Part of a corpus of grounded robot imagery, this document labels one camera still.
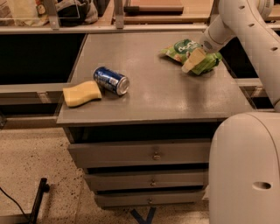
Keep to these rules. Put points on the metal rail frame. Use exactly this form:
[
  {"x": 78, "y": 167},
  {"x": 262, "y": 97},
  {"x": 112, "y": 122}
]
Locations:
[{"x": 196, "y": 17}]

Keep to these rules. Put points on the grey drawer cabinet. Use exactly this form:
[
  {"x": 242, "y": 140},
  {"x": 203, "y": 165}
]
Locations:
[{"x": 162, "y": 102}]

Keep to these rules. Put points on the top grey drawer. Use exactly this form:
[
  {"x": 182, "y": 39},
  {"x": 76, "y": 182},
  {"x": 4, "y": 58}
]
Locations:
[{"x": 120, "y": 154}]

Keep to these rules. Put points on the green rice chip bag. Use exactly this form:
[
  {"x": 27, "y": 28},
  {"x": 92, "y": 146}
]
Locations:
[{"x": 178, "y": 50}]

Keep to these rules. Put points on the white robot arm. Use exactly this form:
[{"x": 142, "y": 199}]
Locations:
[{"x": 244, "y": 160}]

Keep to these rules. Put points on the bottom grey drawer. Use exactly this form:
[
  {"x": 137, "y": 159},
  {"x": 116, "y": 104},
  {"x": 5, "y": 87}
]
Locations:
[{"x": 148, "y": 198}]

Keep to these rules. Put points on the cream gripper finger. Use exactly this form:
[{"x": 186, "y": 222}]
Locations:
[{"x": 193, "y": 59}]

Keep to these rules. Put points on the blue pepsi can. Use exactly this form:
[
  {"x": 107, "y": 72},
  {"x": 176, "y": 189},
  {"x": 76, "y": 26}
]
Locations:
[{"x": 111, "y": 80}]

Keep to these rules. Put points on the grey drawer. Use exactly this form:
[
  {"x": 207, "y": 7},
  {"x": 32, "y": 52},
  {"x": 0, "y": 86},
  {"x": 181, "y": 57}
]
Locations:
[
  {"x": 145, "y": 180},
  {"x": 148, "y": 198},
  {"x": 120, "y": 154}
]

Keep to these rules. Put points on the middle grey drawer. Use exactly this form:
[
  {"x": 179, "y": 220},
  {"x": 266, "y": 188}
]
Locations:
[{"x": 145, "y": 180}]

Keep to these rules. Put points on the black stand leg left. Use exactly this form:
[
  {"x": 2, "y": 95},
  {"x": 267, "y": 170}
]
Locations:
[{"x": 43, "y": 188}]

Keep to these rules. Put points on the wooden board on shelf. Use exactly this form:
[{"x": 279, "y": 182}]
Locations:
[{"x": 148, "y": 6}]

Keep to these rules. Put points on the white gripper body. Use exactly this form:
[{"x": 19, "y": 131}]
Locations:
[{"x": 208, "y": 44}]

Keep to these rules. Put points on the yellow sponge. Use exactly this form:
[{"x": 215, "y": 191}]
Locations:
[{"x": 82, "y": 93}]

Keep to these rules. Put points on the dark bag on shelf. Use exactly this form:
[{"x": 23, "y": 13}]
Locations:
[{"x": 76, "y": 12}]

